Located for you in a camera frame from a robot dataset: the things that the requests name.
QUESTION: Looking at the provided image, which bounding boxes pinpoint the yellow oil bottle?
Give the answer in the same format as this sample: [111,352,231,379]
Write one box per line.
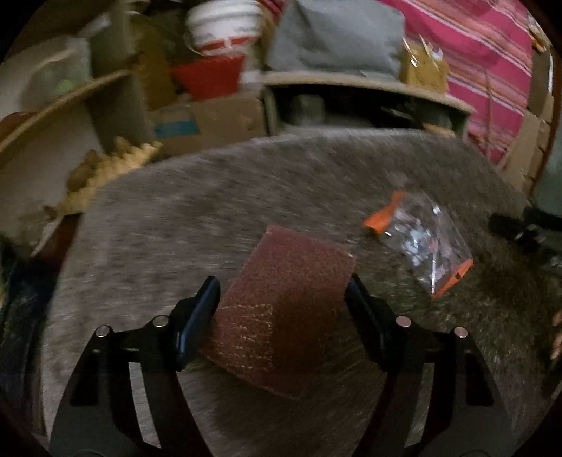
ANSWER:
[132,22,187,110]

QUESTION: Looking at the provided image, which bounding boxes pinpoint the maroon scouring pad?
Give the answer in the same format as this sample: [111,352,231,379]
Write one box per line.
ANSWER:
[200,225,356,400]

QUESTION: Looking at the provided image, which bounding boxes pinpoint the brown cardboard box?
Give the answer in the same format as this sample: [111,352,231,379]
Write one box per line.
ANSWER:
[147,94,269,158]

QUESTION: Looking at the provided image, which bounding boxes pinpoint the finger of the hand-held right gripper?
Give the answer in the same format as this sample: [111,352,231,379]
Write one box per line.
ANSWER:
[488,212,538,253]

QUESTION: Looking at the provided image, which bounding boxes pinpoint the clear orange-edged plastic wrapper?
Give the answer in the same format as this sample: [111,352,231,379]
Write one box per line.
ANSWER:
[362,190,475,301]

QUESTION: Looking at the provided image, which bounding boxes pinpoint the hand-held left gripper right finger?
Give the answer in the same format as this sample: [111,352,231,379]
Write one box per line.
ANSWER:
[345,275,514,457]

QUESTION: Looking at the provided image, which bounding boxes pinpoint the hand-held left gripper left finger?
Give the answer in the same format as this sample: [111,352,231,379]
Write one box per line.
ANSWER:
[48,276,221,457]

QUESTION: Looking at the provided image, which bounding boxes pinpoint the red plastic basin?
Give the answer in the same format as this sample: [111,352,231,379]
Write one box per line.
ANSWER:
[169,54,247,103]

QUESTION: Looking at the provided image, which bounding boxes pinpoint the red striped cloth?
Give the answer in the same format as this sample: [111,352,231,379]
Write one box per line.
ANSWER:
[382,0,545,164]

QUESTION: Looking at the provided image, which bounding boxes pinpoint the low wooden cabinet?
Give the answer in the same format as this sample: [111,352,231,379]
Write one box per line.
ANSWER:
[259,71,477,140]

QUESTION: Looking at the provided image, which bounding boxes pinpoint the grey cushion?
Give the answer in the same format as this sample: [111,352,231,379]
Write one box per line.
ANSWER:
[266,0,407,81]

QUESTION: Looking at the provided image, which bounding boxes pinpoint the white plastic bucket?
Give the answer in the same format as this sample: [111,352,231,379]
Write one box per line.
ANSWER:
[184,0,264,56]

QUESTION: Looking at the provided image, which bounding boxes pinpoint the yellow chopstick holder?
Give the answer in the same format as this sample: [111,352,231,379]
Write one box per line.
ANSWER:
[399,37,451,95]

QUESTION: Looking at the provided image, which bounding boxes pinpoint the wooden shelf unit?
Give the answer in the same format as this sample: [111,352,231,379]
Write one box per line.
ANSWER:
[0,0,155,247]

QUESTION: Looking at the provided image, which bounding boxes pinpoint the flat cardboard sheet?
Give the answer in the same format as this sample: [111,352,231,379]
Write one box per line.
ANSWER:
[496,48,557,194]

